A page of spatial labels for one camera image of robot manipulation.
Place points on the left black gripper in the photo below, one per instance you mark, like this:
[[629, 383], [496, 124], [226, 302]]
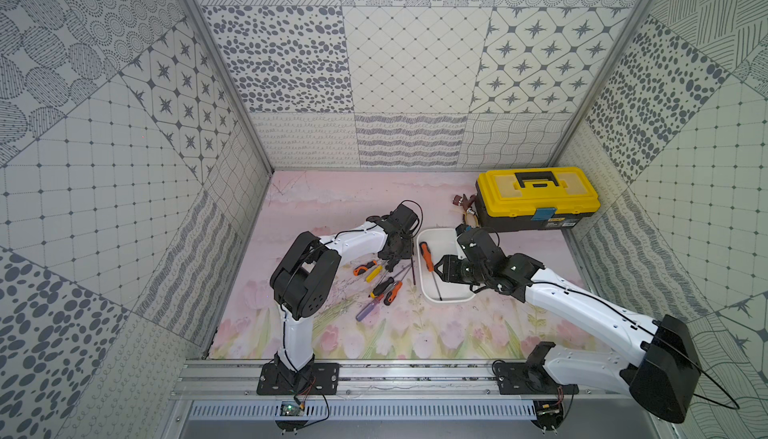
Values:
[[395, 247]]

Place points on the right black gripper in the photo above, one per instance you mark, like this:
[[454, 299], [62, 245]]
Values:
[[449, 268]]

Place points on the green black screwdriver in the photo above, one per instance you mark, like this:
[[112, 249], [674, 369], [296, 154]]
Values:
[[399, 271]]

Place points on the purple handled screwdriver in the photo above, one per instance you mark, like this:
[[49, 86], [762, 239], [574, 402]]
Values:
[[368, 309]]

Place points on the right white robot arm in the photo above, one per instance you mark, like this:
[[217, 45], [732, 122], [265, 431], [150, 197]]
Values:
[[653, 361]]

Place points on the white rectangular storage tray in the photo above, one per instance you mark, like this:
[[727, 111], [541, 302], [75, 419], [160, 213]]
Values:
[[441, 242]]

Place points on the black yellow stubby screwdriver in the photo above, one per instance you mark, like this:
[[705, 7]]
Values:
[[381, 287]]

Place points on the yellow black toolbox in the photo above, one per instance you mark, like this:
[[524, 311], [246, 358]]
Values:
[[512, 200]]

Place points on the green circuit board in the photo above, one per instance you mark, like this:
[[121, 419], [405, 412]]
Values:
[[289, 409]]

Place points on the brown clamp with wires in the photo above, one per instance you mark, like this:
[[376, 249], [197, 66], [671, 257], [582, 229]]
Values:
[[466, 204]]

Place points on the yellow handled screwdriver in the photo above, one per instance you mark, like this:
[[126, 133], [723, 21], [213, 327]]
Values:
[[374, 273]]

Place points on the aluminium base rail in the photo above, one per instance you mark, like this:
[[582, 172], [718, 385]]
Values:
[[359, 390]]

